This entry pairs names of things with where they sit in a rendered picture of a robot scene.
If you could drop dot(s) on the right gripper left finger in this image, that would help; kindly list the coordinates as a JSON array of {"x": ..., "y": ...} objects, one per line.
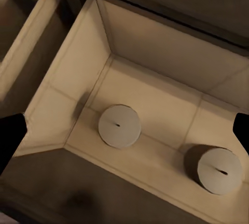
[{"x": 12, "y": 131}]

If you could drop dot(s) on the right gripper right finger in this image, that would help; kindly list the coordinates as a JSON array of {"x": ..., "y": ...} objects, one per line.
[{"x": 241, "y": 129}]

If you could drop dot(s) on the pillar candle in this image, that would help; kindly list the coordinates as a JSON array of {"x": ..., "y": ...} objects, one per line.
[
  {"x": 218, "y": 170},
  {"x": 119, "y": 126}
]

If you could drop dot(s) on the cabinet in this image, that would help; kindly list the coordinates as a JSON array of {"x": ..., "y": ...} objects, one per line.
[{"x": 182, "y": 65}]

